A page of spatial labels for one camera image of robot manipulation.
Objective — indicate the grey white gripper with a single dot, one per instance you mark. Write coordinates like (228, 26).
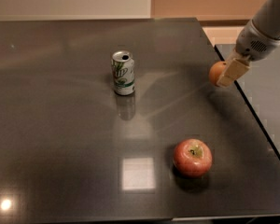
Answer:
(251, 44)

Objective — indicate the orange fruit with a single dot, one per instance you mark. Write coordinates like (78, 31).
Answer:
(215, 72)

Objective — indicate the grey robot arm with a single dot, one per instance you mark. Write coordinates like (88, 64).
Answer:
(270, 11)

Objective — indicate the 7up soda can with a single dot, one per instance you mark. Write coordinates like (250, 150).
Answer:
(122, 65)

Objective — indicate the grey side table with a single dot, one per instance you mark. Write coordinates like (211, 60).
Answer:
(251, 106)

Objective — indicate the red apple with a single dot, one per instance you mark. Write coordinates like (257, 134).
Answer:
(192, 158)

